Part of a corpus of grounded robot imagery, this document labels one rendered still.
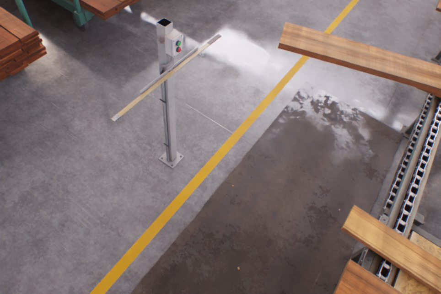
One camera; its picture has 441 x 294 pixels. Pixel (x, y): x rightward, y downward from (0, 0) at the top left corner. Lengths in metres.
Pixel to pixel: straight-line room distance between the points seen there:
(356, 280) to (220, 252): 1.07
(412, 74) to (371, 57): 0.30
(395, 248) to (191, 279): 1.29
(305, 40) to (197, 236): 1.61
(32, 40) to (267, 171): 2.15
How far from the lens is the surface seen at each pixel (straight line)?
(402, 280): 1.79
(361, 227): 1.72
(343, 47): 2.51
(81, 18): 3.52
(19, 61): 2.99
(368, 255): 1.76
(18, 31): 3.00
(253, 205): 2.54
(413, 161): 2.19
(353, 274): 1.63
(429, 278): 1.82
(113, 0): 3.48
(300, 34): 2.49
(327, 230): 2.65
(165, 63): 1.86
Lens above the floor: 2.30
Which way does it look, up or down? 54 degrees down
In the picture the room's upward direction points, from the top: 10 degrees clockwise
